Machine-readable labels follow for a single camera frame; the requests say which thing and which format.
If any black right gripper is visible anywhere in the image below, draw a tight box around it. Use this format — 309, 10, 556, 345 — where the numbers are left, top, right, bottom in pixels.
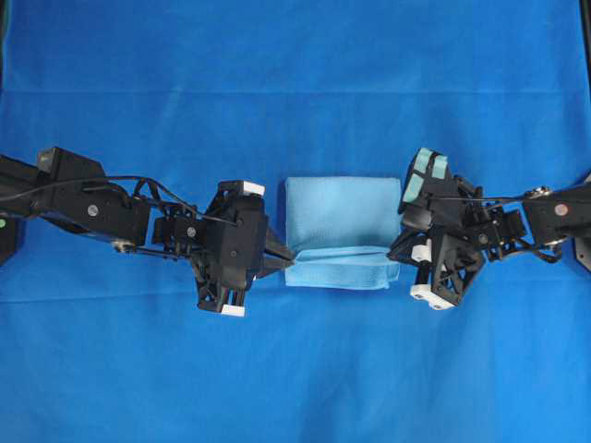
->
387, 228, 485, 310

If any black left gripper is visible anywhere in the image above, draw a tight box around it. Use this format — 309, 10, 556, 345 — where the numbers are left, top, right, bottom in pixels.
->
195, 181, 294, 317

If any light blue towel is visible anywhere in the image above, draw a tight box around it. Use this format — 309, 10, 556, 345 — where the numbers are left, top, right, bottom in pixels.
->
284, 176, 401, 291

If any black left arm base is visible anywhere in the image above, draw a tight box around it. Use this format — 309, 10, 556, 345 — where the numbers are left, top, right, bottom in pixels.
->
0, 214, 23, 266

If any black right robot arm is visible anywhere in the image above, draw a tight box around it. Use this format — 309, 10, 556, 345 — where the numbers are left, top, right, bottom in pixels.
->
388, 173, 590, 310

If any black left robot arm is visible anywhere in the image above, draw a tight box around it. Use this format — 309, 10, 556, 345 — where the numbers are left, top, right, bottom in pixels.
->
1, 147, 294, 317

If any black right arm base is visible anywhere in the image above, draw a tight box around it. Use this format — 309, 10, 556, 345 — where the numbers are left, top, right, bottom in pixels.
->
570, 174, 590, 271

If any blue table cloth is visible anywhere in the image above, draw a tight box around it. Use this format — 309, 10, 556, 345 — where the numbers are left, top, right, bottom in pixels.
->
1, 1, 590, 442

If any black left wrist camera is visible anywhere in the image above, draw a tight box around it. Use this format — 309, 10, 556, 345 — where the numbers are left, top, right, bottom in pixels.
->
204, 196, 269, 290

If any right wrist camera teal tape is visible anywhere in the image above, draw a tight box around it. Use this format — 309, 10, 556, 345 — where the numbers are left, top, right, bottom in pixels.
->
398, 148, 464, 232

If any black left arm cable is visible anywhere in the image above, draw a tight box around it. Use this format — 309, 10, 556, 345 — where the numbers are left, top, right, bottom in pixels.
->
0, 174, 243, 228

